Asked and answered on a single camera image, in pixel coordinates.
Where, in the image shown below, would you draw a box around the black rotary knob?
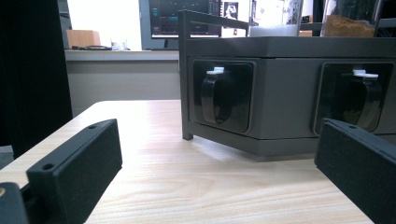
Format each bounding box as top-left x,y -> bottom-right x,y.
200,66 -> 233,125
338,68 -> 384,133

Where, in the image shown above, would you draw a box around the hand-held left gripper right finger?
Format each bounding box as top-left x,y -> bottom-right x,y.
314,118 -> 396,224

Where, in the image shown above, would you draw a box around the grey counter ledge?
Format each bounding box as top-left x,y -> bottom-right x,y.
64,49 -> 180,63

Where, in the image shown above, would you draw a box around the computer monitor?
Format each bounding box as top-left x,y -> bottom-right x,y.
138,0 -> 222,50

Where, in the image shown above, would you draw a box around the black-and-white picture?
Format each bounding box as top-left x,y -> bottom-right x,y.
223,1 -> 240,21

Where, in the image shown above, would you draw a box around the right black rotary knob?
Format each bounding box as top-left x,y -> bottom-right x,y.
338,68 -> 384,133

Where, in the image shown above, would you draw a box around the grey corner rack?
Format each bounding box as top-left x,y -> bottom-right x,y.
177,8 -> 396,162

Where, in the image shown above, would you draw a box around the cardboard box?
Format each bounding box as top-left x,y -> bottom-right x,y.
66,29 -> 102,49

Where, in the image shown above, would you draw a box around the left black rotary knob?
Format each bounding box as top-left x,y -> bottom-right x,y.
200,66 -> 233,125

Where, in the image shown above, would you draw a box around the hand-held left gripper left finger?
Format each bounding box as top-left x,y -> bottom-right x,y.
26,119 -> 123,224

